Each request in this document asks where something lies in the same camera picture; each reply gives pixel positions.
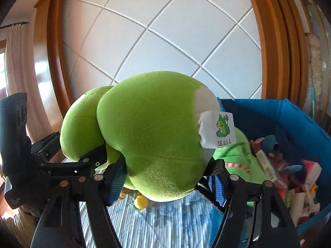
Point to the blue round plush toy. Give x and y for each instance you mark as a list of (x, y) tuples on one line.
[(270, 146)]

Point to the white slim box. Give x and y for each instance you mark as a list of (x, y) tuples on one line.
[(267, 166)]

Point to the pink tissue pack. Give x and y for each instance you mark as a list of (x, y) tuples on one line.
[(313, 172)]

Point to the light green frog plush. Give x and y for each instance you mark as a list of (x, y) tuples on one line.
[(165, 124)]

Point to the striped blue white bedsheet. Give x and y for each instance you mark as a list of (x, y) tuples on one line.
[(189, 222)]

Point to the blue plastic storage crate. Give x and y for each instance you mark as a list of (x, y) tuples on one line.
[(258, 118)]

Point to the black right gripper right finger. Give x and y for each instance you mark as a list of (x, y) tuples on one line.
[(254, 215)]

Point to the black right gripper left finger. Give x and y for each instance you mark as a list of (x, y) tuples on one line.
[(72, 183)]

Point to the yellow plastic clip toy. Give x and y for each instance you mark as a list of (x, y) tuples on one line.
[(141, 202)]

